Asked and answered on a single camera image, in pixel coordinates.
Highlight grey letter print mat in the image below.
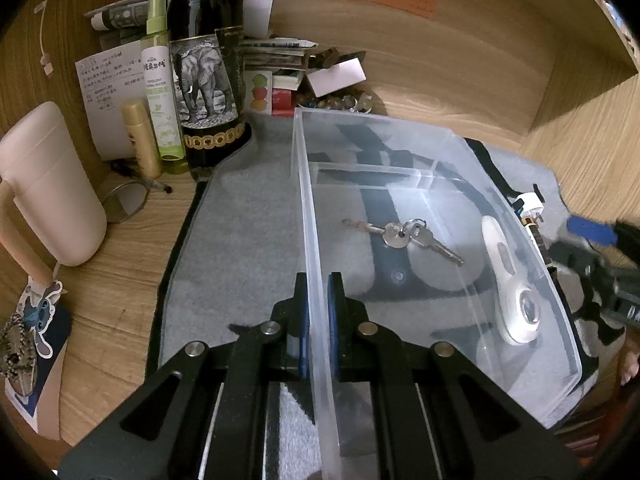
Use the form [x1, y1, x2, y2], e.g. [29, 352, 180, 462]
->
[157, 110, 616, 480]

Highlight braided cord charm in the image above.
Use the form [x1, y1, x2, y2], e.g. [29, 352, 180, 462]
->
[0, 310, 38, 392]

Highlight fruit print card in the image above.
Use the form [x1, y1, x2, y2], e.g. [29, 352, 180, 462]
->
[245, 71, 275, 113]

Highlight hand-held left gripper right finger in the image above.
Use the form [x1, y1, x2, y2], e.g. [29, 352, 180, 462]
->
[327, 271, 585, 480]

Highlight small white open carton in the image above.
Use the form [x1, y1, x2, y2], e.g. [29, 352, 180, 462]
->
[306, 57, 366, 97]

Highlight bunch of silver keys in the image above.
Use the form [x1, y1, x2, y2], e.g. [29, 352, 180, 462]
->
[342, 217, 466, 266]

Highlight bowl of small shells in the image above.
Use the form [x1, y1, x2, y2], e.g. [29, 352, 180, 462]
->
[300, 91, 376, 116]

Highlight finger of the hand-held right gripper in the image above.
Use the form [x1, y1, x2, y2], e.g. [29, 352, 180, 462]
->
[569, 214, 640, 261]
[550, 240, 640, 311]

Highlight white hanging cable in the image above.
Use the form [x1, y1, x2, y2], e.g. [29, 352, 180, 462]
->
[34, 0, 57, 77]

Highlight yellow tube bottle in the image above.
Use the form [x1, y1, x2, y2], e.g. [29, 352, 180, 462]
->
[121, 100, 162, 179]

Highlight pink mug with handle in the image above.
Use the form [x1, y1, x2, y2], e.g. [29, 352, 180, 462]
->
[0, 101, 108, 281]

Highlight handwritten paper note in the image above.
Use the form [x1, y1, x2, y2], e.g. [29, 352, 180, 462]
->
[75, 42, 151, 161]

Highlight green spray bottle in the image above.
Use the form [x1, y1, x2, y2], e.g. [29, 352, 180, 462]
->
[141, 0, 188, 175]

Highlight dark elephant label wine bottle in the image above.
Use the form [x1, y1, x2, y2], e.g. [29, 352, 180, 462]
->
[166, 0, 251, 181]

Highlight grey dotted rolled tube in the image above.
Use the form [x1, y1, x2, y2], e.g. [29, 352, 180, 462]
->
[90, 2, 151, 31]

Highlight cartoon sticker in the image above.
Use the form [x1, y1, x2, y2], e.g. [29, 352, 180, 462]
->
[15, 280, 63, 333]

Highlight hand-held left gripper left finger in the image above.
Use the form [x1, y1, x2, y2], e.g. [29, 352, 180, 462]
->
[60, 272, 308, 480]

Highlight white plug adapter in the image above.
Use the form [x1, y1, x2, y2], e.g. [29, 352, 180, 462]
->
[512, 192, 546, 226]

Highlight clear plastic storage box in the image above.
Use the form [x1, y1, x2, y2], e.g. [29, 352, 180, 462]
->
[291, 106, 583, 480]

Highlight stack of books and papers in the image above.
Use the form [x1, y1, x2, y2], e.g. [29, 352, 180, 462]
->
[242, 35, 321, 73]

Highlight dark blue card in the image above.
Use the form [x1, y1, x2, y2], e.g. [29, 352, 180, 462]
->
[5, 305, 73, 441]

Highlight thin frame eyeglasses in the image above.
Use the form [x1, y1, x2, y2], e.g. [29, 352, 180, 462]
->
[102, 180, 151, 225]

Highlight small red box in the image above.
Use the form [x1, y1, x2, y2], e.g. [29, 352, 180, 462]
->
[272, 87, 301, 117]

